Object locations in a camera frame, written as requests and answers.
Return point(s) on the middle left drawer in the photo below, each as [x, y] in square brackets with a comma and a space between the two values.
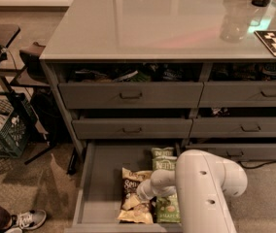
[132, 128]

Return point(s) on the dark metal side stand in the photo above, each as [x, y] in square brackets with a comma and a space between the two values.
[2, 55]

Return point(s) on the top left drawer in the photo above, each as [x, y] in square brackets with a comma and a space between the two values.
[165, 95]

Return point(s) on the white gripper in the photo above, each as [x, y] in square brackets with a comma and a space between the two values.
[145, 190]

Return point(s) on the open bottom left drawer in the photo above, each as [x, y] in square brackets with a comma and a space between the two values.
[100, 192]

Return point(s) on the green chip bag rear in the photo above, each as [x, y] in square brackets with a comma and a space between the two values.
[159, 152]

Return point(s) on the top right drawer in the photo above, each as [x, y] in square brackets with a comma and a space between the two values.
[238, 94]

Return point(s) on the grey sneaker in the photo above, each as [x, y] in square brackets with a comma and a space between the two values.
[27, 221]

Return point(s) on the green chip bag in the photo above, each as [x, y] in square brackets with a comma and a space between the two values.
[159, 152]
[165, 163]
[167, 209]

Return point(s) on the grey drawer cabinet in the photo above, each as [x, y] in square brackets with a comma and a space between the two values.
[219, 35]

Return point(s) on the dark green plastic crate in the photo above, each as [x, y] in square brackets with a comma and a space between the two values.
[15, 133]

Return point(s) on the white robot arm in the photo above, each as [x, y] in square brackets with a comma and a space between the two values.
[200, 180]

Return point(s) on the green chip bag front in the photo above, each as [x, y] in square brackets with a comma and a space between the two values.
[167, 209]

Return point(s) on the brown sea salt chip bag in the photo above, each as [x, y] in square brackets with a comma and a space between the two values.
[133, 209]

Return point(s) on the snack bags in top drawer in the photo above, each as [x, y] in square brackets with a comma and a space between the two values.
[135, 72]

